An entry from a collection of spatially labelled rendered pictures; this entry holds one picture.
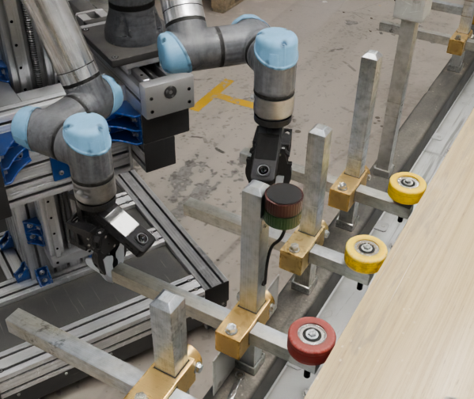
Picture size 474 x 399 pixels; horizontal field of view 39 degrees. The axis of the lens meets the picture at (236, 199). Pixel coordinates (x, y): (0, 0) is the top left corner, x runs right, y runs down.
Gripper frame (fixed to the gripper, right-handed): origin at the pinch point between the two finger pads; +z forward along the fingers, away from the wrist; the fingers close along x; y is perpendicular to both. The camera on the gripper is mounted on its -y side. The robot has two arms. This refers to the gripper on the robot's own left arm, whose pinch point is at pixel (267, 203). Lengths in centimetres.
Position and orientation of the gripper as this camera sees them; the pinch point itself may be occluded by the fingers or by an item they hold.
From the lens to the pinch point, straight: 133.6
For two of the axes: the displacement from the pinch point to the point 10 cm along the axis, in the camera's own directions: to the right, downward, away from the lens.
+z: -0.1, 7.9, 6.1
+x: -9.8, -1.2, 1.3
